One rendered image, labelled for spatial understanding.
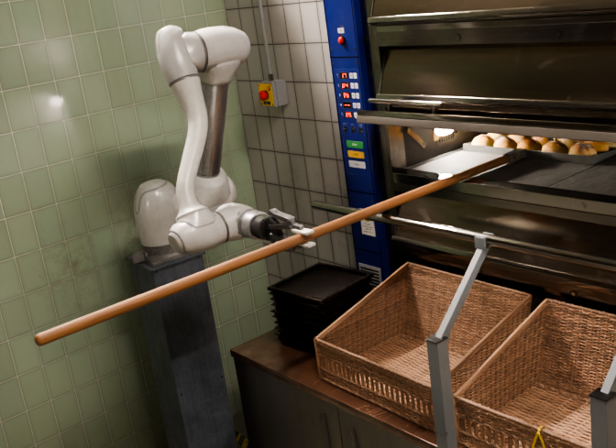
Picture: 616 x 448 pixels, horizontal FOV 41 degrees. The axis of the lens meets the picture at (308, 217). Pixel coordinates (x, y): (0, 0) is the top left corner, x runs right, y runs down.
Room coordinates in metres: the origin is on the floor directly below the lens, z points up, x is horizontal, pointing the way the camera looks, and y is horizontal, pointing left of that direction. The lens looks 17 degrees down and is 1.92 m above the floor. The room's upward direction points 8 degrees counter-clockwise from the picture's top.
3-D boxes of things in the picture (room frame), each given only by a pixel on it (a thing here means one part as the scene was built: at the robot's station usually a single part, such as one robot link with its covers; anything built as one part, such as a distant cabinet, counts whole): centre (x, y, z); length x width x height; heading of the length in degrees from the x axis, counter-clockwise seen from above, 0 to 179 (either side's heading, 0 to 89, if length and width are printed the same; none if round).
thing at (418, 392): (2.45, -0.31, 0.72); 0.56 x 0.49 x 0.28; 36
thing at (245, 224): (2.39, 0.16, 1.20); 0.09 x 0.06 x 0.09; 127
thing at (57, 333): (2.24, -0.03, 1.20); 1.71 x 0.03 x 0.03; 127
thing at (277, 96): (3.32, 0.07, 1.46); 0.10 x 0.07 x 0.10; 37
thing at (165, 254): (2.83, 0.55, 1.03); 0.22 x 0.18 x 0.06; 124
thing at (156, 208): (2.84, 0.53, 1.17); 0.18 x 0.16 x 0.22; 127
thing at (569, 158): (2.92, -0.93, 1.19); 0.55 x 0.36 x 0.03; 37
